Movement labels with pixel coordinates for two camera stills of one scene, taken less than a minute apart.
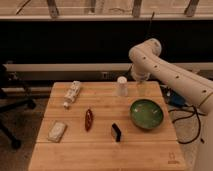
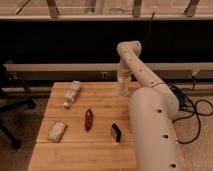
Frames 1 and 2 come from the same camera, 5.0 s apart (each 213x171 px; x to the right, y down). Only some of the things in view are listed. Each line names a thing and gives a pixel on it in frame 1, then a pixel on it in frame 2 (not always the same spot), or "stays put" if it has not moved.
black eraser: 117,132 stays put
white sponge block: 56,132 stays put
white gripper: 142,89 → 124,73
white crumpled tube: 72,93 stays put
